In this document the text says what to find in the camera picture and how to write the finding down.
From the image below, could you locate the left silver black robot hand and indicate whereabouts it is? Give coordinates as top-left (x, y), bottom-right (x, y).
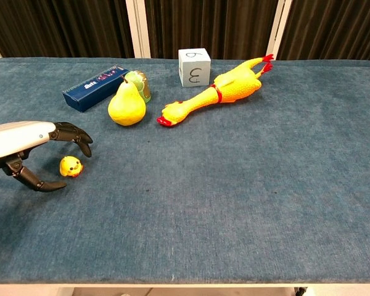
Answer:
top-left (0, 121), bottom-right (94, 192)

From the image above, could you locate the small yellow rubber duck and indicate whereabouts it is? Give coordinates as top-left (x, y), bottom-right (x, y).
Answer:
top-left (59, 155), bottom-right (84, 178)

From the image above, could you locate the yellow rubber chicken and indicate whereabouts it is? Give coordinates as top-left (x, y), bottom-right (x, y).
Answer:
top-left (156, 54), bottom-right (274, 128)

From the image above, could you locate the dark blue rectangular box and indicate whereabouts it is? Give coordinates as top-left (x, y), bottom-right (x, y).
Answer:
top-left (62, 64), bottom-right (129, 113)

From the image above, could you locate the yellow plastic pear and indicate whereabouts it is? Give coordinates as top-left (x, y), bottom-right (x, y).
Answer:
top-left (107, 75), bottom-right (147, 126)

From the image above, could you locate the small green lidded jar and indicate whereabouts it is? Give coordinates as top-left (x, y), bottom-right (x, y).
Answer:
top-left (124, 70), bottom-right (152, 104)

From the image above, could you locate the light blue numbered cube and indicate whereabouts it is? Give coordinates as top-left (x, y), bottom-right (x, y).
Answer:
top-left (178, 47), bottom-right (212, 88)

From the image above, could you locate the blue fabric table cover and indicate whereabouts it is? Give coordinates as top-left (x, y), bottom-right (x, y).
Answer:
top-left (0, 57), bottom-right (370, 284)

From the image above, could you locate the dark pleated curtain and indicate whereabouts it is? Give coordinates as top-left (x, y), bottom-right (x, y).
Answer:
top-left (0, 0), bottom-right (370, 62)

